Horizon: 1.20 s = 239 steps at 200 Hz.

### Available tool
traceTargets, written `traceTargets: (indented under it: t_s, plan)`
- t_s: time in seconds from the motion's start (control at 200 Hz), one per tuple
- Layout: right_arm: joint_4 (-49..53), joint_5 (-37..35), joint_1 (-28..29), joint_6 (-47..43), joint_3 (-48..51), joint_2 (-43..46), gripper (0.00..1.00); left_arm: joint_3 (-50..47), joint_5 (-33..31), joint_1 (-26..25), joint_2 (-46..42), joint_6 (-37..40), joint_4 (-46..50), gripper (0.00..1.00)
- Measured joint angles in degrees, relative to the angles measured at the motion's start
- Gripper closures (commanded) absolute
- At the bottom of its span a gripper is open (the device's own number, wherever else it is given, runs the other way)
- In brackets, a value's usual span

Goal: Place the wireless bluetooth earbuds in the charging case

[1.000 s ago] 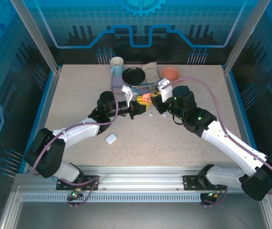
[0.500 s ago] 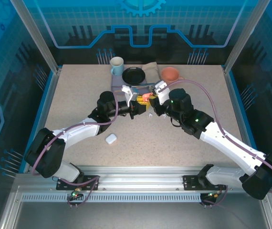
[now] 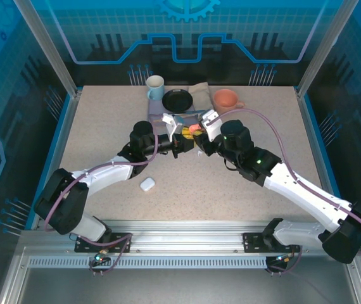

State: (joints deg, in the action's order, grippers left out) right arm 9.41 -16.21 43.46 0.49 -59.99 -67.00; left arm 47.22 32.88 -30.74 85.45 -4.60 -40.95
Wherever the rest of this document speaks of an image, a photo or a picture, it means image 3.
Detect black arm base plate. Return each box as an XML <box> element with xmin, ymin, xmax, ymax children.
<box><xmin>74</xmin><ymin>232</ymin><xmax>133</xmax><ymax>254</ymax></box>
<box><xmin>243</xmin><ymin>232</ymin><xmax>299</xmax><ymax>254</ymax></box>

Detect white earbud charging case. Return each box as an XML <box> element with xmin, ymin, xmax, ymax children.
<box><xmin>139</xmin><ymin>177</ymin><xmax>156</xmax><ymax>192</ymax></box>

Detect aluminium mounting rail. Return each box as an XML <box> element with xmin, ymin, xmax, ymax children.
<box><xmin>18</xmin><ymin>220</ymin><xmax>355</xmax><ymax>255</ymax></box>

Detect beige folded cloth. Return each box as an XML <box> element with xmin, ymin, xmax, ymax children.
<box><xmin>188</xmin><ymin>81</ymin><xmax>215</xmax><ymax>110</ymax></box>

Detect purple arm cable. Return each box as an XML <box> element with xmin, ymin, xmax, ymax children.
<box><xmin>43</xmin><ymin>134</ymin><xmax>161</xmax><ymax>246</ymax></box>
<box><xmin>207</xmin><ymin>108</ymin><xmax>361</xmax><ymax>257</ymax></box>

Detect lavender plastic tray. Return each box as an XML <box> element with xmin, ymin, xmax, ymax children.
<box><xmin>147</xmin><ymin>94</ymin><xmax>200</xmax><ymax>123</ymax></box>

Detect aluminium frame post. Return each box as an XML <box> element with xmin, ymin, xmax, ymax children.
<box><xmin>296</xmin><ymin>0</ymin><xmax>357</xmax><ymax>98</ymax></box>
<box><xmin>14</xmin><ymin>0</ymin><xmax>82</xmax><ymax>98</ymax></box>

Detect slotted cable duct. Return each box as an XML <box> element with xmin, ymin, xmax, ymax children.
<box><xmin>28</xmin><ymin>256</ymin><xmax>276</xmax><ymax>270</ymax></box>

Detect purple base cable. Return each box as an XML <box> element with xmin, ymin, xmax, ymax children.
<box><xmin>87</xmin><ymin>233</ymin><xmax>134</xmax><ymax>277</ymax></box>
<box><xmin>266</xmin><ymin>243</ymin><xmax>330</xmax><ymax>304</ymax></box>

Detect orange mug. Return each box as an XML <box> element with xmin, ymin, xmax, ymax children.
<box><xmin>212</xmin><ymin>89</ymin><xmax>246</xmax><ymax>115</ymax></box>

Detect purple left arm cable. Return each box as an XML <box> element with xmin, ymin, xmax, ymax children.
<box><xmin>43</xmin><ymin>134</ymin><xmax>161</xmax><ymax>246</ymax></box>

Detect light blue mug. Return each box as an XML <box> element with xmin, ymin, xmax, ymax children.
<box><xmin>145</xmin><ymin>75</ymin><xmax>165</xmax><ymax>101</ymax></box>

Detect blue table side trim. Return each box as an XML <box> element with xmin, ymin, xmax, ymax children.
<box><xmin>25</xmin><ymin>85</ymin><xmax>82</xmax><ymax>231</ymax></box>
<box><xmin>294</xmin><ymin>85</ymin><xmax>343</xmax><ymax>206</ymax></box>

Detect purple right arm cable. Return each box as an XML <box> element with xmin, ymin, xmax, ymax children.
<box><xmin>207</xmin><ymin>108</ymin><xmax>361</xmax><ymax>257</ymax></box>

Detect black round plate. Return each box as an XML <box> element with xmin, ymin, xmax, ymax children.
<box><xmin>162</xmin><ymin>89</ymin><xmax>194</xmax><ymax>113</ymax></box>

